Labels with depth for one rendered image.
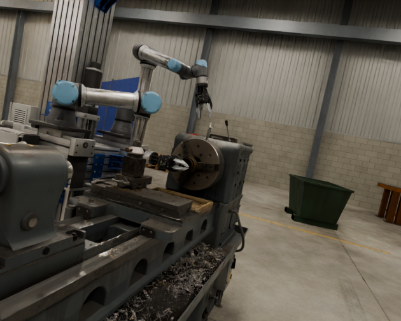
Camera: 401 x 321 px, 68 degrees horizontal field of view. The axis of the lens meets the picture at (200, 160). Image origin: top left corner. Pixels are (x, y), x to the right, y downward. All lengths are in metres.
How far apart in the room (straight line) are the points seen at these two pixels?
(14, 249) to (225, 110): 11.50
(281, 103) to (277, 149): 1.74
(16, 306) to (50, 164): 0.29
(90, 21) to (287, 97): 10.28
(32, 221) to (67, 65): 1.38
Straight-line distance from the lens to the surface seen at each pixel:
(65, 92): 1.59
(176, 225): 1.14
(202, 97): 1.88
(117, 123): 2.09
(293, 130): 11.67
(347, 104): 11.99
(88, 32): 2.07
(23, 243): 0.77
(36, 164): 0.73
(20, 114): 2.20
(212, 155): 1.74
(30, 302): 0.71
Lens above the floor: 1.24
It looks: 4 degrees down
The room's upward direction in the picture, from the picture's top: 11 degrees clockwise
